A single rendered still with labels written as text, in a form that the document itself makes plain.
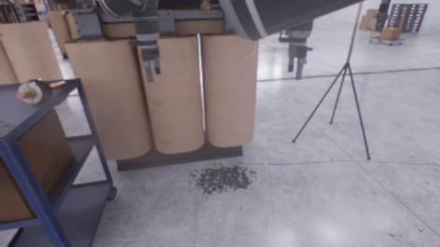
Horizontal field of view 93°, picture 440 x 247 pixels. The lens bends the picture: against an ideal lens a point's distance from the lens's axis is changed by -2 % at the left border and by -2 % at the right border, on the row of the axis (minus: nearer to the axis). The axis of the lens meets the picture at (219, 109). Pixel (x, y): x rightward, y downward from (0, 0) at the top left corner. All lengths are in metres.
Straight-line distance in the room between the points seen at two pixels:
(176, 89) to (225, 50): 0.42
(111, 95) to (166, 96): 0.36
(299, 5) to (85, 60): 1.41
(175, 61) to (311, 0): 1.23
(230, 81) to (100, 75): 0.86
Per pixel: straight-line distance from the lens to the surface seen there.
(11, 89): 1.62
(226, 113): 1.63
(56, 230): 1.17
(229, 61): 1.50
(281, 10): 0.29
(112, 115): 1.66
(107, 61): 1.53
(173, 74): 1.48
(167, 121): 1.62
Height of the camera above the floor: 1.25
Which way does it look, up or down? 26 degrees down
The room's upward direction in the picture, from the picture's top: 1 degrees counter-clockwise
